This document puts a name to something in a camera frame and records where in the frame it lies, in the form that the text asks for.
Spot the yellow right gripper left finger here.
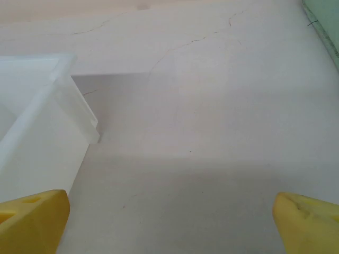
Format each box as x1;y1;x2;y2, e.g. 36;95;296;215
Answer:
0;189;71;254

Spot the white plastic bin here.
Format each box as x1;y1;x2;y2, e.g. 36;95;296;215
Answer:
0;52;101;204

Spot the pale green mat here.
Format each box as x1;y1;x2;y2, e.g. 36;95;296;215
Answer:
301;0;339;72

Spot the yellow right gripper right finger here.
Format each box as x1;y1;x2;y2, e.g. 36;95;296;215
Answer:
272;192;339;254

